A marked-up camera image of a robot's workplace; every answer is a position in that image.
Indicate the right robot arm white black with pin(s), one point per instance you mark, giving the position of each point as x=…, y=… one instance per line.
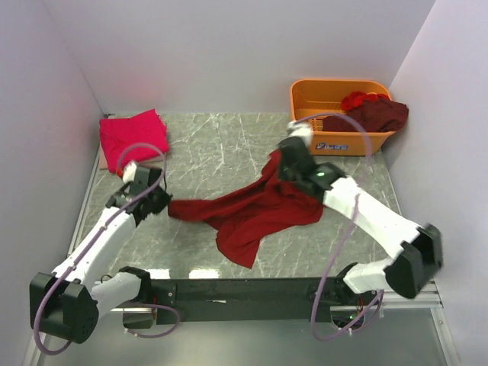
x=414, y=252

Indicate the orange plastic basket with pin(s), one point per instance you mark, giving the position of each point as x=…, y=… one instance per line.
x=316, y=99

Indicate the dark maroon t shirt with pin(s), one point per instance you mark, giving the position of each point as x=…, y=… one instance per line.
x=380, y=116

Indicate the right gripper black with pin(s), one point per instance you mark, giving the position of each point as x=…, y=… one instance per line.
x=282, y=174

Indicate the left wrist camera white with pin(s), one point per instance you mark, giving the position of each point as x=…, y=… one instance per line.
x=129, y=171

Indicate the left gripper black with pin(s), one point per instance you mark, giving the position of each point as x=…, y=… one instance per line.
x=165, y=198

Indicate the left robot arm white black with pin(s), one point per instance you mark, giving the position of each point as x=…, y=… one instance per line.
x=69, y=301

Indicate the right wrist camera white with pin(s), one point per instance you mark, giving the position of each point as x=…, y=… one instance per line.
x=300, y=129

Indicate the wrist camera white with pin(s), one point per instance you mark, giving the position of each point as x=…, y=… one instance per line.
x=129, y=171
x=300, y=129

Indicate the folded pink t shirt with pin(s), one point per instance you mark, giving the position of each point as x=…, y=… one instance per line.
x=116, y=134

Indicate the red t shirt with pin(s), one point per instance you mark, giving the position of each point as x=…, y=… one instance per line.
x=243, y=217

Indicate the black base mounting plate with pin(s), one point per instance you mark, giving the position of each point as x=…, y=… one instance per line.
x=200, y=300

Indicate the bright red cloth in basket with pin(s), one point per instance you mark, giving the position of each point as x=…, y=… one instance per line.
x=357, y=98

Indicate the aluminium rail frame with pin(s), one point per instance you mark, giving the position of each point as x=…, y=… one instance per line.
x=431, y=297

